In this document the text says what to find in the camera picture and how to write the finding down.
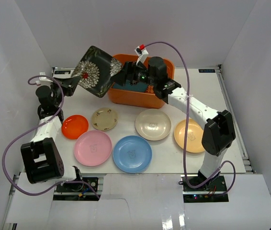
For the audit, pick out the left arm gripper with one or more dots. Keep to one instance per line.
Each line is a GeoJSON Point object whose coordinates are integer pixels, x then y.
{"type": "Point", "coordinates": [68, 86]}

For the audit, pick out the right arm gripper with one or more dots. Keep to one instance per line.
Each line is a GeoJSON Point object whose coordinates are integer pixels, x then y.
{"type": "Point", "coordinates": [128, 72]}

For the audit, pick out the dark teal square plate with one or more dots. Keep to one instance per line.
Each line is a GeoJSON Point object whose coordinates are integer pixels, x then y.
{"type": "Point", "coordinates": [139, 87]}

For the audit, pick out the black floral square plate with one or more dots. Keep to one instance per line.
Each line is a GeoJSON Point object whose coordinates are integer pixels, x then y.
{"type": "Point", "coordinates": [95, 70]}

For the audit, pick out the orange glossy plate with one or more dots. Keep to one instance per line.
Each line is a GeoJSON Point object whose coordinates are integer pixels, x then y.
{"type": "Point", "coordinates": [74, 126]}

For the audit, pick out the beige floral small plate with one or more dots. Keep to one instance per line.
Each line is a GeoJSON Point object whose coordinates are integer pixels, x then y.
{"type": "Point", "coordinates": [104, 119]}

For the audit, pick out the cream bear plate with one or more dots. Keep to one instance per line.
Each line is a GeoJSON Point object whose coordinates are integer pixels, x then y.
{"type": "Point", "coordinates": [153, 124]}

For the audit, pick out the pink bear plate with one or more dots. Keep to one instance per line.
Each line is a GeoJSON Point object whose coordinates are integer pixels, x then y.
{"type": "Point", "coordinates": [93, 148]}

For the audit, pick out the blue bear plate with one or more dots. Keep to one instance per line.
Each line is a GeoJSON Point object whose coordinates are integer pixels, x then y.
{"type": "Point", "coordinates": [132, 154]}

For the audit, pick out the yellow bear plate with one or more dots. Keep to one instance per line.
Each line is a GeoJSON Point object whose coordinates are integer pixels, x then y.
{"type": "Point", "coordinates": [194, 136]}

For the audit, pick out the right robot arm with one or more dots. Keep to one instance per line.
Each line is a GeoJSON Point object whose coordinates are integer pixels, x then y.
{"type": "Point", "coordinates": [218, 127]}

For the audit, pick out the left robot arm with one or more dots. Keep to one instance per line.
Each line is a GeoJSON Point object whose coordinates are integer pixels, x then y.
{"type": "Point", "coordinates": [41, 157]}

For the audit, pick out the orange plastic bin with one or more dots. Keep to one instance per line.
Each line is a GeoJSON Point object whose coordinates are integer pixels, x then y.
{"type": "Point", "coordinates": [145, 99]}

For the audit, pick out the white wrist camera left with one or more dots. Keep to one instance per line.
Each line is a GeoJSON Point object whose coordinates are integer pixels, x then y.
{"type": "Point", "coordinates": [42, 80]}

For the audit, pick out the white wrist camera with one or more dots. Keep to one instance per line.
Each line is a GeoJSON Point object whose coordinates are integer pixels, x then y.
{"type": "Point", "coordinates": [42, 80]}
{"type": "Point", "coordinates": [142, 53]}

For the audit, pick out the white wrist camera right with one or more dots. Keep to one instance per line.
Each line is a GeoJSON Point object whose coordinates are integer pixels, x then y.
{"type": "Point", "coordinates": [142, 53]}

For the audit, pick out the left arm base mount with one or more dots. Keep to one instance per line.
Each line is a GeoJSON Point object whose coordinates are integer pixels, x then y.
{"type": "Point", "coordinates": [79, 187]}

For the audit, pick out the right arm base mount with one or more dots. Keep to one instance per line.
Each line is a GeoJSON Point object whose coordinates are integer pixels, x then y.
{"type": "Point", "coordinates": [208, 193]}

